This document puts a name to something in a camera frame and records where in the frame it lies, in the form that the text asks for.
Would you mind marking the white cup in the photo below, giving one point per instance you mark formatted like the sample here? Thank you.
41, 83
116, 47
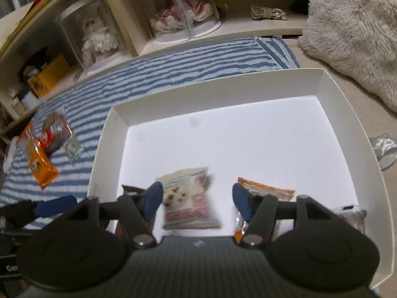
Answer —
29, 101

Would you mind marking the small green snack packet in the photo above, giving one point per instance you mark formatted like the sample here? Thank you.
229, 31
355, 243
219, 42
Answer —
73, 149

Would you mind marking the wooden shelf unit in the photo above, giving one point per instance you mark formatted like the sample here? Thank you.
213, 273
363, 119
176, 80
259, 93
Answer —
242, 24

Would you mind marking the pink dress bear doll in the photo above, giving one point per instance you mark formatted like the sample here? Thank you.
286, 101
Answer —
173, 18

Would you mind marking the fluffy white pillow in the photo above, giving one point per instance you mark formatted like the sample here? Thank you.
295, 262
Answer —
350, 28

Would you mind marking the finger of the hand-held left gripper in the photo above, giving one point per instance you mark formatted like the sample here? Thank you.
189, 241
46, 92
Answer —
18, 214
55, 206

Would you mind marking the dried flower ornament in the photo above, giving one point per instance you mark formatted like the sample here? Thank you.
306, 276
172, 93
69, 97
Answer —
266, 12

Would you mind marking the white panda snack packet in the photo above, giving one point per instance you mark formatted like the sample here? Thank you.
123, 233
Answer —
186, 205

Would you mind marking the clear crumpled plastic wrapper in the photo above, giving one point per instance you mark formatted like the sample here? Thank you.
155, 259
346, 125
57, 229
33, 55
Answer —
384, 149

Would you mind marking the white shallow box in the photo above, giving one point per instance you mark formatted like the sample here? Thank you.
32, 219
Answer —
248, 136

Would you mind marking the white bunny doll in case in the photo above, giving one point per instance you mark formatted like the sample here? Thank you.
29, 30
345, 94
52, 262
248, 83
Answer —
69, 28

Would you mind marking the small orange snack packet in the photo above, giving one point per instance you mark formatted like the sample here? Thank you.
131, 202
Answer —
273, 192

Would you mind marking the black bag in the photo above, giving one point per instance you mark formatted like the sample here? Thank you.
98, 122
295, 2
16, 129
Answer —
34, 59

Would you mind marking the long orange snack packet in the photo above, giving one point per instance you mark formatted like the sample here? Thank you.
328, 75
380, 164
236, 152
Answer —
40, 164

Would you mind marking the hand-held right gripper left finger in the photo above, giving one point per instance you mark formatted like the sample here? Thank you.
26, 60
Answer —
153, 200

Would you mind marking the pink bear doll in case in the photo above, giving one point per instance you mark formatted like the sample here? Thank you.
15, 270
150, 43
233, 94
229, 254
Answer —
145, 12

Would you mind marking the brown snack packet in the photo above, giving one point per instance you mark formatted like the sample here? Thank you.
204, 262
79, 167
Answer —
133, 188

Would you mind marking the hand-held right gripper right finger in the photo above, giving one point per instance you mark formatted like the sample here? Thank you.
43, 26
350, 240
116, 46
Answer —
243, 203

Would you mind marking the red white snack packet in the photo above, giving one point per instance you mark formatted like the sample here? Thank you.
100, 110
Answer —
52, 135

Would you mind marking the white dress doll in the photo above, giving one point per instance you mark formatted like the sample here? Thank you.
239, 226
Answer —
97, 43

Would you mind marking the yellow cardboard box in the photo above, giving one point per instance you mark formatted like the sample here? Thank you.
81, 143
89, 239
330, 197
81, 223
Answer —
46, 79

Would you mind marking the blue striped blanket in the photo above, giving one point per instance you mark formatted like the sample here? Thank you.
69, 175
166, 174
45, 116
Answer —
155, 77

